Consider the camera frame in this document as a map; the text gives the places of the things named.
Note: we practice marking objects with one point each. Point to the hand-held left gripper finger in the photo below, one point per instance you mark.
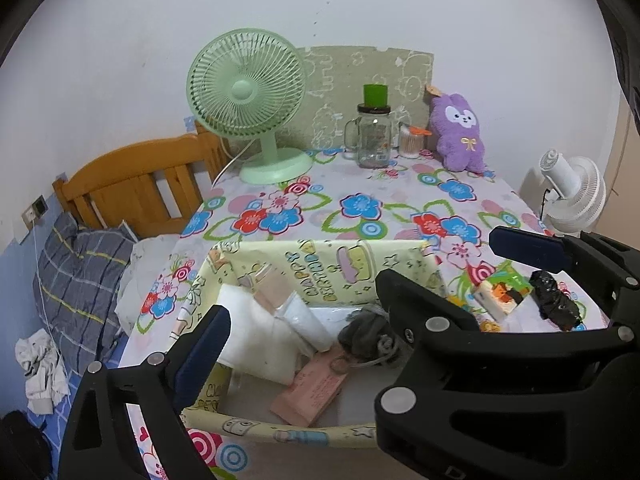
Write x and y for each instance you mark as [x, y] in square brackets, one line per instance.
[202, 355]

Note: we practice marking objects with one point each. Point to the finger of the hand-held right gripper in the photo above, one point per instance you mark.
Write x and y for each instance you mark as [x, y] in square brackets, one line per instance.
[450, 345]
[530, 250]

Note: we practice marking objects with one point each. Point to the yellow cartoon sticker packet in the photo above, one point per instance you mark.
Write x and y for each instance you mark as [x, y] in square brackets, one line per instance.
[490, 327]

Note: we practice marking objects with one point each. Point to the large white soft packet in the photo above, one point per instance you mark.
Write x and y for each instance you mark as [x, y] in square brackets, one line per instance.
[255, 340]

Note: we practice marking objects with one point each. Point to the black plastic bag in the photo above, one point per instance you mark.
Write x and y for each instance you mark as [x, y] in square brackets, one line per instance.
[555, 300]

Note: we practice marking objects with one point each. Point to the white tissue pack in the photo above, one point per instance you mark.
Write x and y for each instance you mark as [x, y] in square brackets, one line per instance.
[500, 300]

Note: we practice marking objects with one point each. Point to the grey knit pouch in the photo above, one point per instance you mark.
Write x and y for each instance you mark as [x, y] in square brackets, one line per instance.
[362, 332]

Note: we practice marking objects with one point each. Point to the small white soft packet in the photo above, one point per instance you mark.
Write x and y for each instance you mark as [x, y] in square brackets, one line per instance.
[310, 320]

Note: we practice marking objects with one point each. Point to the pink paper packet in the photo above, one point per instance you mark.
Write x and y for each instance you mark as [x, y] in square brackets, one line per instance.
[310, 392]

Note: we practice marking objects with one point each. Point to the yellow cartoon fabric storage box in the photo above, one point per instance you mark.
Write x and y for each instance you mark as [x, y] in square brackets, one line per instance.
[320, 265]

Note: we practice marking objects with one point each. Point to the white floor fan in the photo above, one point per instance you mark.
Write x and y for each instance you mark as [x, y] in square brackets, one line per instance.
[575, 185]

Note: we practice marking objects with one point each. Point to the white blanket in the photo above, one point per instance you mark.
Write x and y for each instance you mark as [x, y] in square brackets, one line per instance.
[145, 270]

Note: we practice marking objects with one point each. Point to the beige door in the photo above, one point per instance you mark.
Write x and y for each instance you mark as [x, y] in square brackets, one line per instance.
[625, 185]

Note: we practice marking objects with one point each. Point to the purple plush bunny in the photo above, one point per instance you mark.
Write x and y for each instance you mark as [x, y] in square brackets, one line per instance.
[457, 135]

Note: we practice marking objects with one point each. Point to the grey plaid pillow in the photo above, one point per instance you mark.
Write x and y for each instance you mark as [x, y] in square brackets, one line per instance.
[80, 280]

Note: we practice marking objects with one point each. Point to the blue checked bedsheet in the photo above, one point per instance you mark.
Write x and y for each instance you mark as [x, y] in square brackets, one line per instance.
[62, 422]

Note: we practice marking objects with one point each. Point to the cotton swab jar orange lid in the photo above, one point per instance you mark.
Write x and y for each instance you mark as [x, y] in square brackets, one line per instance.
[409, 145]

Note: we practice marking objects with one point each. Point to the crumpled white cloth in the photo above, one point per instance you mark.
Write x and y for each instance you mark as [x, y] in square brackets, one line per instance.
[37, 365]

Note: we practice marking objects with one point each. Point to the glass jar mug green lid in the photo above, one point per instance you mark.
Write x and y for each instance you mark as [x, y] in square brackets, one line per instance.
[372, 135]

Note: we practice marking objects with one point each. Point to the wooden bed headboard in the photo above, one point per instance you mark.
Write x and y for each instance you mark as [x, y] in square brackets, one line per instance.
[130, 170]

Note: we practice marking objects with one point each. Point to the green patterned board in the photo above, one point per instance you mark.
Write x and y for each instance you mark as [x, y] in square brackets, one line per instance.
[340, 75]

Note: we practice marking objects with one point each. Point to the green desk fan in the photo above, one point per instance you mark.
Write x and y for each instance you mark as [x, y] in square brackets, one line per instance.
[240, 90]

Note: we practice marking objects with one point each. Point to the wall socket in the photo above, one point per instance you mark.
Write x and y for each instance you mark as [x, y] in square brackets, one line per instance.
[39, 206]

